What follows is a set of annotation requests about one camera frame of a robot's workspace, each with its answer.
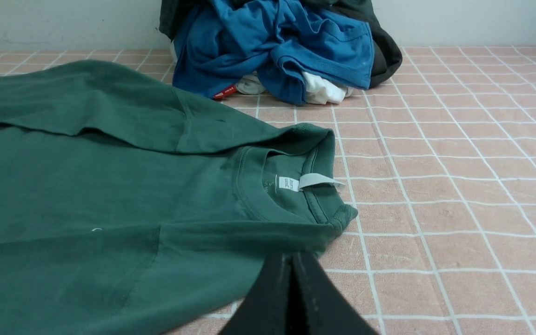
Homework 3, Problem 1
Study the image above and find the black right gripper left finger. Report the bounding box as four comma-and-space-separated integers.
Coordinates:
219, 255, 292, 335

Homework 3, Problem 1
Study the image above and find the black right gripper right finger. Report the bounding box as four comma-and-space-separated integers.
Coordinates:
291, 253, 378, 335

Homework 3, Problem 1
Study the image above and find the green long-sleeved shirt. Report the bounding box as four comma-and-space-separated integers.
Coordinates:
0, 60, 358, 335

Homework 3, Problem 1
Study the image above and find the blue shirt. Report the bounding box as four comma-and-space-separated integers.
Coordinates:
173, 0, 375, 105

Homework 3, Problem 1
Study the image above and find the pink checkered tablecloth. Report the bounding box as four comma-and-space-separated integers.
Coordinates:
0, 46, 536, 335

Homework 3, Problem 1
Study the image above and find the white garment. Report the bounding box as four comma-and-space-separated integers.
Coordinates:
234, 72, 354, 105

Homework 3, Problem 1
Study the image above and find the dark grey garment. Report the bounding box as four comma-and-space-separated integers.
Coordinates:
158, 0, 403, 88

